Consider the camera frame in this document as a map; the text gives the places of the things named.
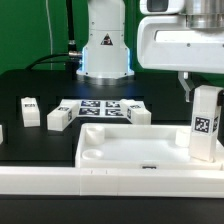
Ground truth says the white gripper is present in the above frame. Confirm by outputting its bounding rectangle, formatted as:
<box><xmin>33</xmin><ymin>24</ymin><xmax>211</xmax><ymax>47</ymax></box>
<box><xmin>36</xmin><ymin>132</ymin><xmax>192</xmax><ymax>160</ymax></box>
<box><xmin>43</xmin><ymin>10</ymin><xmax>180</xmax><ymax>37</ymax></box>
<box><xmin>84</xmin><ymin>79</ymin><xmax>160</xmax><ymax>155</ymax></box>
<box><xmin>137</xmin><ymin>15</ymin><xmax>224</xmax><ymax>102</ymax></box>

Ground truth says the white desk tabletop tray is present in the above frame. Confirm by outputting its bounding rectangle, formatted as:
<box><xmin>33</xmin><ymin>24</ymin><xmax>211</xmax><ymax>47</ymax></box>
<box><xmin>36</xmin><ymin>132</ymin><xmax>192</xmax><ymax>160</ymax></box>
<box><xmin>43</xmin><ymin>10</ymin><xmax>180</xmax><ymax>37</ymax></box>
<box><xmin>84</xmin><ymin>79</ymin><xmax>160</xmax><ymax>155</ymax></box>
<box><xmin>75</xmin><ymin>123</ymin><xmax>224</xmax><ymax>170</ymax></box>

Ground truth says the fiducial marker sheet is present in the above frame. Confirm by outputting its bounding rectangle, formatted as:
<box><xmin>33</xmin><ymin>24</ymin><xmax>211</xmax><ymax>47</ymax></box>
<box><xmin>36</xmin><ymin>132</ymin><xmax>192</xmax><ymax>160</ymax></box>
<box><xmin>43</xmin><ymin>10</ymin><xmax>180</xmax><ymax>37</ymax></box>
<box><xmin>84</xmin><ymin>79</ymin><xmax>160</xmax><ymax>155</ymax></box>
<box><xmin>79</xmin><ymin>100</ymin><xmax>123</xmax><ymax>117</ymax></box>

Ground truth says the black vertical pole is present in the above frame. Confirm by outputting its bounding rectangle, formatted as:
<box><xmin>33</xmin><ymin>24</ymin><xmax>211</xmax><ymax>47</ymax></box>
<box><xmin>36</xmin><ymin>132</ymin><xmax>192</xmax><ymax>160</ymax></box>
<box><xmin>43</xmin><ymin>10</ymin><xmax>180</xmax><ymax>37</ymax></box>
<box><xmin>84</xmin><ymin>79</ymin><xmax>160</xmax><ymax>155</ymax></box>
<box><xmin>65</xmin><ymin>0</ymin><xmax>77</xmax><ymax>72</ymax></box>

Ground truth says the white block left edge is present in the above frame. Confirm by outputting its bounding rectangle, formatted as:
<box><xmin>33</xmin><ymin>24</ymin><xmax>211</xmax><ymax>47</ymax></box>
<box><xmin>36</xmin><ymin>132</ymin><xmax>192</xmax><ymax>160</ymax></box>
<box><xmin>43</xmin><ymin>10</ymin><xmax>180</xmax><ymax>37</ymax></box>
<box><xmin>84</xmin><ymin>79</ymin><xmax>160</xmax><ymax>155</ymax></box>
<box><xmin>0</xmin><ymin>125</ymin><xmax>3</xmax><ymax>145</ymax></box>

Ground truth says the black cable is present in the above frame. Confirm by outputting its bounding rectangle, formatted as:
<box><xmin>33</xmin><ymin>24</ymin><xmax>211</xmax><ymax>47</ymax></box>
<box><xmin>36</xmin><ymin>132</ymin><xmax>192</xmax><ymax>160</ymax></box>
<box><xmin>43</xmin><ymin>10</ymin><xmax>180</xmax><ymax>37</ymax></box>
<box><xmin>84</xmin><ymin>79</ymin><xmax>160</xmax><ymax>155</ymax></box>
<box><xmin>25</xmin><ymin>52</ymin><xmax>83</xmax><ymax>70</ymax></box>

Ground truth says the white cable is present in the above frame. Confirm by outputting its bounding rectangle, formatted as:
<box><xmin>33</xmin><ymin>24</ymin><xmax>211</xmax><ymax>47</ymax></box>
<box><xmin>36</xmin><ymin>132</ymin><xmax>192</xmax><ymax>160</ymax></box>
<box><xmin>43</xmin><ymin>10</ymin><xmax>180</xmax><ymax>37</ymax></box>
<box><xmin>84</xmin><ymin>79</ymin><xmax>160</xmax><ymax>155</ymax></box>
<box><xmin>45</xmin><ymin>0</ymin><xmax>54</xmax><ymax>71</ymax></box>

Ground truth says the white fixture wall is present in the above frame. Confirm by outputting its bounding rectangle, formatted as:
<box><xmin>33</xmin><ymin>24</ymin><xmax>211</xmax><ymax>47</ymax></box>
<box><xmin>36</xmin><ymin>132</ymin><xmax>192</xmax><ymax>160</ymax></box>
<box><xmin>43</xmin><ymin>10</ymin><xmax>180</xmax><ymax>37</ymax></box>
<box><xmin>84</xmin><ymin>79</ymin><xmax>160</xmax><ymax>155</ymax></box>
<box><xmin>0</xmin><ymin>166</ymin><xmax>224</xmax><ymax>198</ymax></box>

